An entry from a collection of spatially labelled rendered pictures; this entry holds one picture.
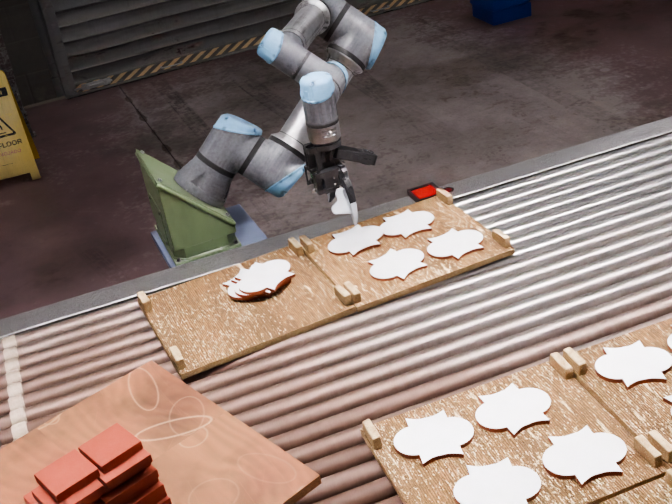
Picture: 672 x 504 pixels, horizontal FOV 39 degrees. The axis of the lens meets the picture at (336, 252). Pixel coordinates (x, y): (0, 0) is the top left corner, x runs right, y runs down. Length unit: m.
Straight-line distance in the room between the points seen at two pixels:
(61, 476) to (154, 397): 0.42
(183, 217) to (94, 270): 2.04
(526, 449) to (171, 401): 0.64
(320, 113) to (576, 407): 0.85
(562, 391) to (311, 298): 0.64
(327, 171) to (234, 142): 0.39
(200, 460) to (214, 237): 1.01
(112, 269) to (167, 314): 2.25
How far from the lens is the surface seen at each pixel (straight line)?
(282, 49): 2.23
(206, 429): 1.70
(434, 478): 1.68
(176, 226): 2.50
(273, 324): 2.11
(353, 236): 2.36
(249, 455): 1.63
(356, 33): 2.58
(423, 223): 2.38
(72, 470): 1.44
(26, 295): 4.48
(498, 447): 1.73
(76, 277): 4.49
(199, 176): 2.53
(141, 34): 6.80
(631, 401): 1.82
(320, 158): 2.21
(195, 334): 2.14
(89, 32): 6.72
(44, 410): 2.10
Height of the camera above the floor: 2.10
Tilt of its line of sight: 30 degrees down
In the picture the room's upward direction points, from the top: 9 degrees counter-clockwise
